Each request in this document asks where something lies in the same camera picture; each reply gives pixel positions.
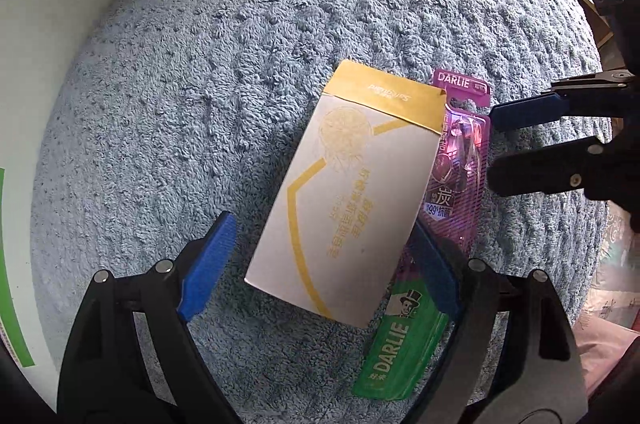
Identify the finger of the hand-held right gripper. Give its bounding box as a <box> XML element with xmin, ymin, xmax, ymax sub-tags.
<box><xmin>486</xmin><ymin>137</ymin><xmax>617</xmax><ymax>199</ymax></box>
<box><xmin>489</xmin><ymin>72</ymin><xmax>637</xmax><ymax>131</ymax></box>

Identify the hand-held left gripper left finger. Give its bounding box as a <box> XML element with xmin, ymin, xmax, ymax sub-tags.
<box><xmin>57</xmin><ymin>211</ymin><xmax>238</xmax><ymax>424</ymax></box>

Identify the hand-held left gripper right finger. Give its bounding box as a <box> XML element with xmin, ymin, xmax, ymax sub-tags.
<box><xmin>404</xmin><ymin>219</ymin><xmax>588</xmax><ymax>424</ymax></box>

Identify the green toothpaste packet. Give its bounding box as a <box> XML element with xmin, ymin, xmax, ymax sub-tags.
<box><xmin>351</xmin><ymin>279</ymin><xmax>451</xmax><ymax>401</ymax></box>

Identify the purple toothbrush packet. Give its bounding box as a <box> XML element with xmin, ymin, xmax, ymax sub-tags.
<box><xmin>392</xmin><ymin>68</ymin><xmax>494</xmax><ymax>291</ymax></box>

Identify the white box with gold flap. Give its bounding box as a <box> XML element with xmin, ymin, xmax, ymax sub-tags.
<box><xmin>244</xmin><ymin>59</ymin><xmax>448</xmax><ymax>329</ymax></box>

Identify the grey printed blanket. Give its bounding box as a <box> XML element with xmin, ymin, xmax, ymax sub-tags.
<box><xmin>575</xmin><ymin>204</ymin><xmax>640</xmax><ymax>331</ymax></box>

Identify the person's pink trouser leg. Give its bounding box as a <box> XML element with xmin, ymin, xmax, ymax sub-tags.
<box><xmin>575</xmin><ymin>319</ymin><xmax>640</xmax><ymax>401</ymax></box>

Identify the green strip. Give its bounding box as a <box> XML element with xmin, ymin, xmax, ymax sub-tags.
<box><xmin>0</xmin><ymin>167</ymin><xmax>37</xmax><ymax>368</ymax></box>

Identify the blue fleece blanket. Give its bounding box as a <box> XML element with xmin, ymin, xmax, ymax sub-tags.
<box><xmin>30</xmin><ymin>0</ymin><xmax>617</xmax><ymax>424</ymax></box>

